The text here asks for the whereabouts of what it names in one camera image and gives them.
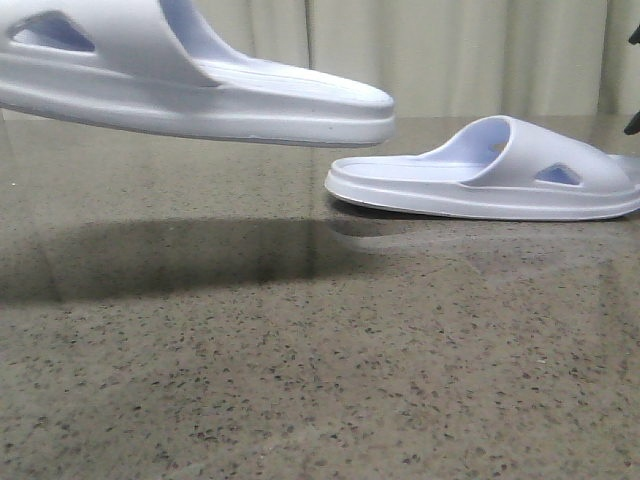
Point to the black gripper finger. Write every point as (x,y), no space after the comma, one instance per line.
(633,126)

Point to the light blue slipper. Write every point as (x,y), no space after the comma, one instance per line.
(158,67)
(497,167)

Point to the beige curtain backdrop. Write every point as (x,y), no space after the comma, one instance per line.
(455,57)

